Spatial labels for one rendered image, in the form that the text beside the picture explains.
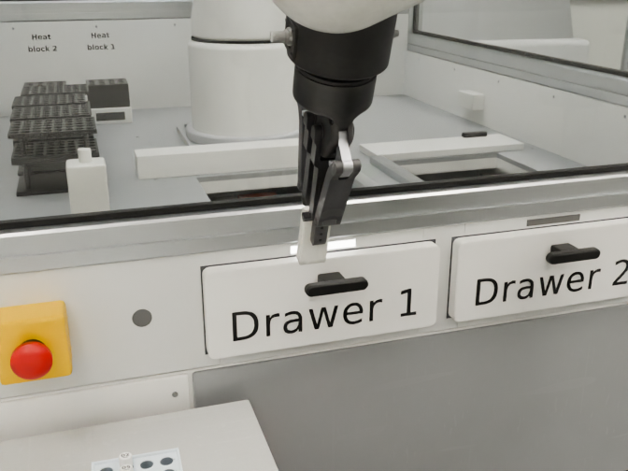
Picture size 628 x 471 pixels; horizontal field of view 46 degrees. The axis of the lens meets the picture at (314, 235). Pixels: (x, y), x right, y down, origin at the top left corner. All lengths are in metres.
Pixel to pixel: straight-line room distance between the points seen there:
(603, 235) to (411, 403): 0.34
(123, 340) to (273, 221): 0.22
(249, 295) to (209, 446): 0.17
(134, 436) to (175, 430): 0.04
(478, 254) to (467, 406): 0.23
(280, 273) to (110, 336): 0.20
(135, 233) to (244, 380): 0.23
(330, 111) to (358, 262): 0.27
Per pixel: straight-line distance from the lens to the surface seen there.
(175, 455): 0.78
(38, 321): 0.81
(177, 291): 0.86
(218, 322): 0.86
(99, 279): 0.84
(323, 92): 0.66
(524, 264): 0.99
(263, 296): 0.86
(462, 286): 0.96
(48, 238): 0.82
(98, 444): 0.87
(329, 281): 0.84
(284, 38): 0.66
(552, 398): 1.15
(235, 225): 0.84
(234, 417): 0.89
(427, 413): 1.05
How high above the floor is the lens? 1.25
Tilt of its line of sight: 20 degrees down
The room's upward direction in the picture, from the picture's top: straight up
